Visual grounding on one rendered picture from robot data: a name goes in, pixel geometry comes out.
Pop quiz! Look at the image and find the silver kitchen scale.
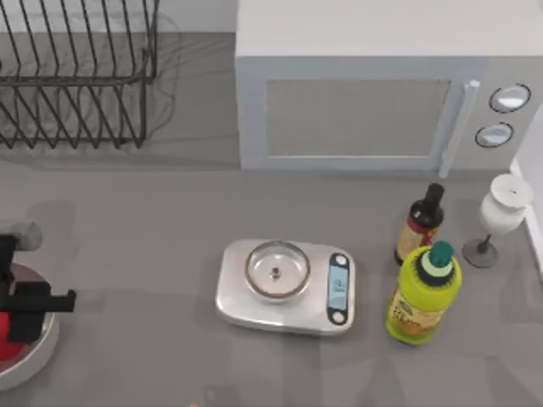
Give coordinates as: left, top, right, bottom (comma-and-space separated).
214, 237, 357, 337

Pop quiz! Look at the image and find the round metal scale dish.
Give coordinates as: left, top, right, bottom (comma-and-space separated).
244, 239, 312, 300

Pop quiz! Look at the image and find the red object in bowl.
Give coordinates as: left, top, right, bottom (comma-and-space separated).
0, 311, 27, 362

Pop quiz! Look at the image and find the pale microwave oven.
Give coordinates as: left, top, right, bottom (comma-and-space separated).
234, 0, 543, 180

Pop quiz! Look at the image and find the white goblet with grey stem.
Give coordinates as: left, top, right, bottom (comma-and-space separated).
462, 173, 535, 269

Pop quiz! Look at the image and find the black wire dish rack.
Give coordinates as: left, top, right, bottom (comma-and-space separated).
0, 0, 161, 150

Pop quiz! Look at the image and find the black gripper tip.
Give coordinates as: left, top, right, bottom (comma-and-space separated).
0, 234, 78, 345

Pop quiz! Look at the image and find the large round microwave knob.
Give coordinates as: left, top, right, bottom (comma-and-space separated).
489, 83, 533, 114

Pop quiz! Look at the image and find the yellow-green bottle with green cap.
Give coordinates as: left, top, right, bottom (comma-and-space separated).
384, 240, 462, 348

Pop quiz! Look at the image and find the grey bowl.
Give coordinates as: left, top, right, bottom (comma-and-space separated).
0, 261, 61, 392

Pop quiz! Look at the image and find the dark brown bottle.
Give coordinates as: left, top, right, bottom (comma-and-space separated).
393, 182, 446, 268

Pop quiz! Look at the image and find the microwave oven door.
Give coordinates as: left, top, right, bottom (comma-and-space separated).
235, 56, 485, 171

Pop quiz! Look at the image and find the small round microwave knob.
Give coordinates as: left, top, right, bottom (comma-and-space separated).
474, 122, 516, 149

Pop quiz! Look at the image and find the pale microwave door handle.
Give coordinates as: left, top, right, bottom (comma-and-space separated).
438, 80, 481, 180

